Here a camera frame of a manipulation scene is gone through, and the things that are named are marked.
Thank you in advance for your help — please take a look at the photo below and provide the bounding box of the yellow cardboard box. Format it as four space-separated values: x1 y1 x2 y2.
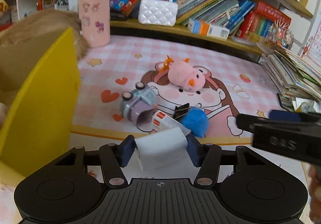
1 28 80 187

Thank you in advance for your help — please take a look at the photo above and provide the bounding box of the red book set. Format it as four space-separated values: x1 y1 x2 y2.
235 0 292 42

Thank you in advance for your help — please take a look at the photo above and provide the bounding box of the orange white cat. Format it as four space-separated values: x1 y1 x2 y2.
1 9 89 60

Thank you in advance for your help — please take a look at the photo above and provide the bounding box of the pink plush chick toy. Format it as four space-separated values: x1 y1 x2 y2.
154 56 206 92

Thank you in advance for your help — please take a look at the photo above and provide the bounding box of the grey purple toy car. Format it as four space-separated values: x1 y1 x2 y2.
120 81 157 126

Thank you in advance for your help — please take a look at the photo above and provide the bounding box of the blue fluffy pompom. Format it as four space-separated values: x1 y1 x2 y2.
179 107 209 137

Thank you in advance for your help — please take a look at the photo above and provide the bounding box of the pink checkered table mat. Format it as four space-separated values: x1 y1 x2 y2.
67 35 307 184

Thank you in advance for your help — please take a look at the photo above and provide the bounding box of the black binder clip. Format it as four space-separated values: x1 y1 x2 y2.
173 103 202 121

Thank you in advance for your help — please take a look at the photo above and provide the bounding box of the pink sticker cup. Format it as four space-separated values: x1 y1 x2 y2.
78 0 111 48

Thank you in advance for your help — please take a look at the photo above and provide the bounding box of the red white small box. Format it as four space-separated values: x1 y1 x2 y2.
151 110 191 136

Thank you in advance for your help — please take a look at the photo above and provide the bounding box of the orange white medicine box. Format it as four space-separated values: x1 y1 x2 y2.
188 18 230 40

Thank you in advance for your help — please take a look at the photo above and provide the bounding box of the white quilted pearl handbag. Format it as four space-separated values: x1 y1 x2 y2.
138 0 178 27

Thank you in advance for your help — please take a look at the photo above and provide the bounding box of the stack of magazines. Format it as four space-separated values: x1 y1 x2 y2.
256 43 320 103

